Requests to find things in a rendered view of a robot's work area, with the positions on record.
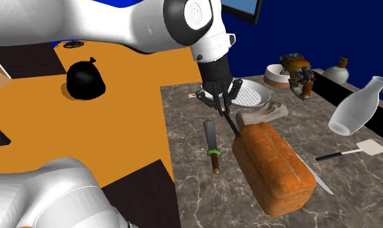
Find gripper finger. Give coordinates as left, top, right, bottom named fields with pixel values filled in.
left=195, top=89, right=228, bottom=117
left=223, top=78, right=244, bottom=115

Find toy sword with green guard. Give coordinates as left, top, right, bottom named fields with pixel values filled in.
left=202, top=119, right=222, bottom=176

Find black round grate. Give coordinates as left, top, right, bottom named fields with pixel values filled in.
left=63, top=40, right=85, bottom=49

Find black framed blue screen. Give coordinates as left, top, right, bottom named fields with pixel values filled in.
left=221, top=0, right=263, bottom=26

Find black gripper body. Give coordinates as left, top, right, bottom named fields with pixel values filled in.
left=197, top=56, right=234, bottom=97

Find orange robot figure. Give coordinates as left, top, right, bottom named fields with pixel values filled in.
left=279, top=53, right=316, bottom=102

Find white ridged plate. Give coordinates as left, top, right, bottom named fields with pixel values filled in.
left=200, top=78, right=272, bottom=109

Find white spatula with black handle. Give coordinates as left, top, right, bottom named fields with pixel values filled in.
left=314, top=139, right=383, bottom=163

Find grey bone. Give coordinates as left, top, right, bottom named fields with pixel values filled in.
left=235, top=102, right=290, bottom=128

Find orange bread loaf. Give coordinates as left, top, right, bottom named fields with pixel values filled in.
left=231, top=122, right=318, bottom=218

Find black garbage bag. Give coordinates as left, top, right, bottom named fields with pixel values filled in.
left=66, top=56, right=107, bottom=102

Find pale soap bottle brown pump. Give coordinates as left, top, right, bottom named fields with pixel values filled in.
left=322, top=57, right=350, bottom=85

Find white bottle vase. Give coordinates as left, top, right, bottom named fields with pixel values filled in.
left=327, top=75, right=383, bottom=137

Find white bowl with brown base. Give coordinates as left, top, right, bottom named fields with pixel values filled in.
left=263, top=63, right=292, bottom=89

